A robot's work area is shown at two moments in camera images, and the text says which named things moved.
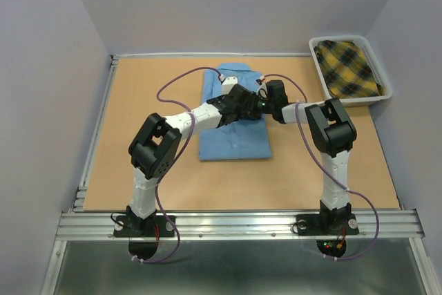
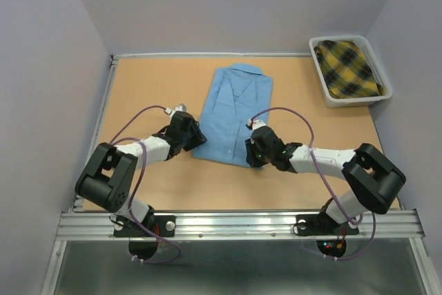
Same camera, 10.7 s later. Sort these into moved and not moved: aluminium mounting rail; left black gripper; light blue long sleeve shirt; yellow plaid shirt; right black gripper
Moved: right black gripper; left black gripper
Not moved: light blue long sleeve shirt; aluminium mounting rail; yellow plaid shirt
